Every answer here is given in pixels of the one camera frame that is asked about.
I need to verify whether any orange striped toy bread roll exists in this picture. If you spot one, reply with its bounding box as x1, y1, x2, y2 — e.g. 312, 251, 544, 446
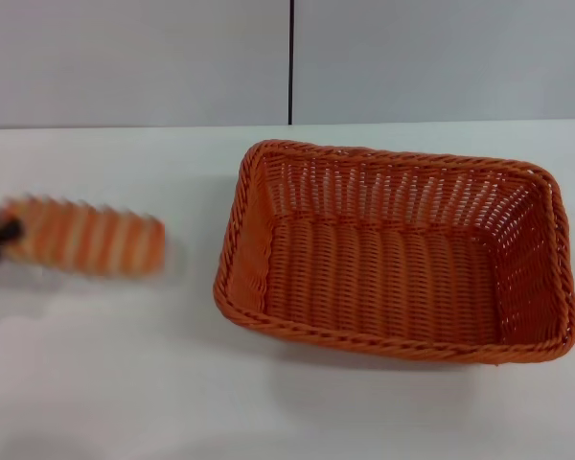
0, 193, 167, 278

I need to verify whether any orange woven plastic basket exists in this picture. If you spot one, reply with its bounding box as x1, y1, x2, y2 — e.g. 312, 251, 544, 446
212, 139, 575, 368

